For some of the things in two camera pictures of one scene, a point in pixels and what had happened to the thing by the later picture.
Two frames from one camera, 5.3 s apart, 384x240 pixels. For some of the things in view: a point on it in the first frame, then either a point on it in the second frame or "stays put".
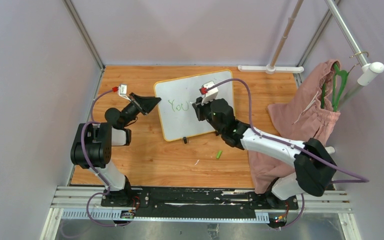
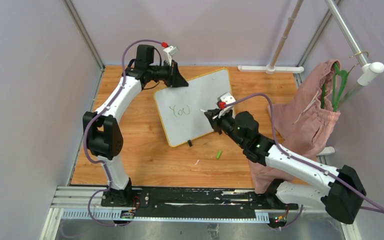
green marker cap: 219,154 stays put
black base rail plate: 195,199 stays put
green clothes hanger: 337,72 stays put
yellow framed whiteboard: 178,119 stays put
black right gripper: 199,108 to 215,122
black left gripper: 144,105 to 174,79
